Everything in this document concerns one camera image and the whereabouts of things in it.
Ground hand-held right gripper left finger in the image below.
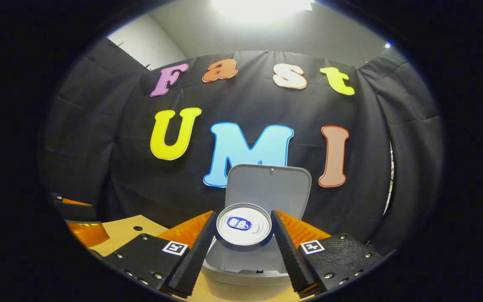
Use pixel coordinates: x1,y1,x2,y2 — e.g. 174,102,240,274
103,210,217,299

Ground grey desktop garbage bin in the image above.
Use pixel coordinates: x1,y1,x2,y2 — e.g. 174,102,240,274
200,164,312,302

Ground wooden desktop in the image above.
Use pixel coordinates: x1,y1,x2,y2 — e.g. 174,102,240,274
86,215,309,302

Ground large ceiling light panel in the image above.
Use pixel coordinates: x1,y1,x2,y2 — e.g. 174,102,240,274
212,0,314,21

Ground black backdrop cloth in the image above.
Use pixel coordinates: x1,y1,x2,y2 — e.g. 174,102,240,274
40,38,443,252

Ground silver pop can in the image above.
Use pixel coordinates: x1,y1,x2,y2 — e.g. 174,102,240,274
216,203,273,252

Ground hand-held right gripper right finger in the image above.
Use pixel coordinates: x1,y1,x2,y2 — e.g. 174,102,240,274
271,210,384,298

